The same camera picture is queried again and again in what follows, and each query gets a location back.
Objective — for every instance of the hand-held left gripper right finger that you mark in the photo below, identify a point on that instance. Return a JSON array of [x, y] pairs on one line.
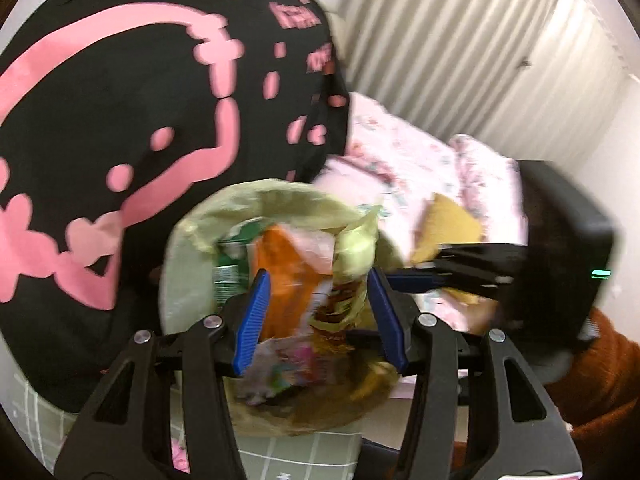
[[387, 325]]

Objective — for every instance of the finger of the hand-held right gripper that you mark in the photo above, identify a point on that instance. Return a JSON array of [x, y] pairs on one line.
[[362, 338], [415, 280]]

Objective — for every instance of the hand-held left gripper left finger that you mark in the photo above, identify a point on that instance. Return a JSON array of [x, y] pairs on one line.
[[252, 325]]

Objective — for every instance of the yellow red-print snack packet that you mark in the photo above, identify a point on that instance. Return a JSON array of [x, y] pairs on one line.
[[340, 310]]

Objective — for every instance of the pink snack wrapper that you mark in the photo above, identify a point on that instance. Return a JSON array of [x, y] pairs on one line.
[[295, 365]]

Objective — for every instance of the orange snack packet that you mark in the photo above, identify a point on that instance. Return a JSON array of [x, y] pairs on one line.
[[285, 270]]

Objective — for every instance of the green snack packet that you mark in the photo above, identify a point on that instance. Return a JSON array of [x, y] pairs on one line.
[[232, 260]]

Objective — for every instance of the yellow-green plastic bag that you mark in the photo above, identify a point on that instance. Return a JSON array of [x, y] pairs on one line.
[[185, 285]]

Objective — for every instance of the pale pink plastic wrapper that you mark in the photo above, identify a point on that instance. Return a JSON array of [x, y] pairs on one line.
[[315, 247]]

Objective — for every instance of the person's right forearm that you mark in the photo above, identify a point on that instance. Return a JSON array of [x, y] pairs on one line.
[[605, 385]]

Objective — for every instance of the yellow cushion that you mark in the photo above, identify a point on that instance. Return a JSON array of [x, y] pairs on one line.
[[450, 225]]

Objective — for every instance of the pink floral blanket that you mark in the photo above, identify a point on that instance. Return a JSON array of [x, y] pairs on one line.
[[400, 160]]

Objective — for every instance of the white pleated curtain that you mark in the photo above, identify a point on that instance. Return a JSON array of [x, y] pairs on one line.
[[475, 35]]

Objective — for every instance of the black pink-print garment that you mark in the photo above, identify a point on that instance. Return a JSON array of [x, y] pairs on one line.
[[100, 110]]

